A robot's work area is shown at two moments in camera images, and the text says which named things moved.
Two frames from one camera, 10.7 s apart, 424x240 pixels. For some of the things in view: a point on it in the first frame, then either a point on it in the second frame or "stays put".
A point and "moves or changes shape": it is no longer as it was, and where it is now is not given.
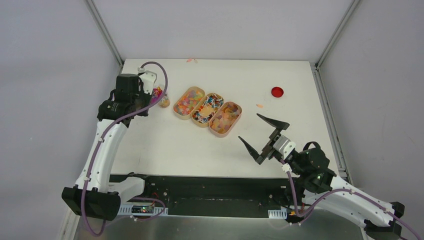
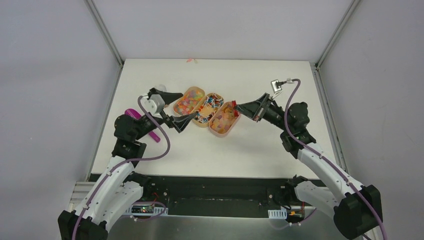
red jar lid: [277, 92] moves or changes shape
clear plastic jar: [165, 102] moves or changes shape
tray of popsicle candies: [225, 118] stays put
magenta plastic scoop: [156, 94] moves or changes shape
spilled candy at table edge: [189, 60] stays put
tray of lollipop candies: [205, 109] stays put
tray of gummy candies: [188, 102] stays put
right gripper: [269, 151] → [255, 109]
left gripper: [145, 100] → [166, 114]
